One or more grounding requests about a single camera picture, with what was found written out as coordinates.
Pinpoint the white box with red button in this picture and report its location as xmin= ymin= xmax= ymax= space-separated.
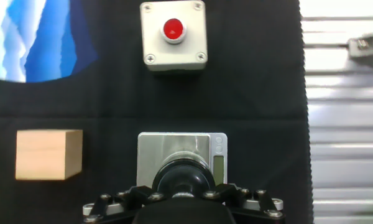
xmin=139 ymin=0 xmax=209 ymax=73

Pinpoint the small silver bracket device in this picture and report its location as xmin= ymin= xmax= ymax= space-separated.
xmin=346 ymin=27 xmax=373 ymax=60

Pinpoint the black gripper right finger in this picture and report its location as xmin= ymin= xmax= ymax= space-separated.
xmin=201 ymin=182 xmax=284 ymax=224

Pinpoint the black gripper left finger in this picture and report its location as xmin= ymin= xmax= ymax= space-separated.
xmin=82 ymin=185 xmax=166 ymax=224

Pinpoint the clear glass jar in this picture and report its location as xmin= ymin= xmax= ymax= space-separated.
xmin=160 ymin=151 xmax=211 ymax=170

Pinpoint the light wooden cube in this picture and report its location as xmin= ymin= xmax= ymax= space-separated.
xmin=14 ymin=129 xmax=84 ymax=181

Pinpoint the black jar lid with knob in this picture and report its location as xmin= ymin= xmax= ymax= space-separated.
xmin=151 ymin=158 xmax=217 ymax=198

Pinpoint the black cloth with blue print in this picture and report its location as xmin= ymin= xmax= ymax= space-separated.
xmin=0 ymin=0 xmax=314 ymax=224

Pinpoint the silver digital scale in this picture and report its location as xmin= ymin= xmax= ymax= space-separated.
xmin=136 ymin=132 xmax=229 ymax=189

